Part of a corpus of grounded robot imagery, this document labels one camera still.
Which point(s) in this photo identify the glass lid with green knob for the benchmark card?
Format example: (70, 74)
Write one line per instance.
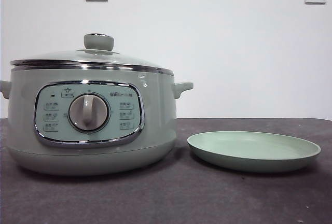
(98, 43)

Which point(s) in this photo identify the pale green electric steamer pot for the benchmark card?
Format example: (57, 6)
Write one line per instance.
(155, 120)

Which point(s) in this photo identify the pale green round plate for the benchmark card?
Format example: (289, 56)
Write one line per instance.
(249, 162)

